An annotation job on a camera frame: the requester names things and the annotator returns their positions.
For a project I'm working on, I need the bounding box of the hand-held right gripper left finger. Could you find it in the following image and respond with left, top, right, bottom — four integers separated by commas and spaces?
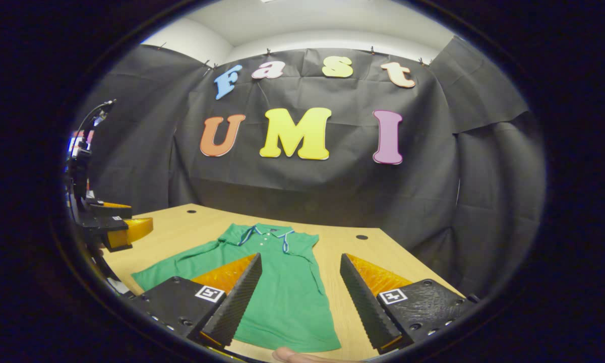
129, 253, 263, 352

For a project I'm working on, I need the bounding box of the computer monitor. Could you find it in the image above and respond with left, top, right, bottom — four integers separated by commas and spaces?
69, 130, 94, 158

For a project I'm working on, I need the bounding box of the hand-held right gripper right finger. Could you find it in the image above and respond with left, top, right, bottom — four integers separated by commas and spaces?
339, 253, 479, 356

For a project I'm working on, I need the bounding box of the green T-shirt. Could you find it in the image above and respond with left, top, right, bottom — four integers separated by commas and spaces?
131, 223, 342, 353

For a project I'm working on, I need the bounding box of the black backdrop cloth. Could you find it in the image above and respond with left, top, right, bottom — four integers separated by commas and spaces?
73, 35, 548, 298

